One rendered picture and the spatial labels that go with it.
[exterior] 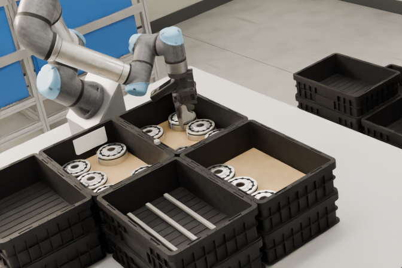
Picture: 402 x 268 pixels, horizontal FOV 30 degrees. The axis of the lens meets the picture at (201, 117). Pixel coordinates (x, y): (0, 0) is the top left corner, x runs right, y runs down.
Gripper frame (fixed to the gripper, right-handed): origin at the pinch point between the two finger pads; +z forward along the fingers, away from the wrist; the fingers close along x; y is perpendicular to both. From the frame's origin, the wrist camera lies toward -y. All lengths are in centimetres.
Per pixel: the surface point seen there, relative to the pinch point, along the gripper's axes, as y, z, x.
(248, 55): 25, 85, 246
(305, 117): 45, 15, 20
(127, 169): -17.6, 2.5, -23.7
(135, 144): -14.5, -2.9, -17.1
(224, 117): 15.9, -3.8, -7.5
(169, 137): -4.3, 2.5, -5.8
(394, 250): 61, 15, -64
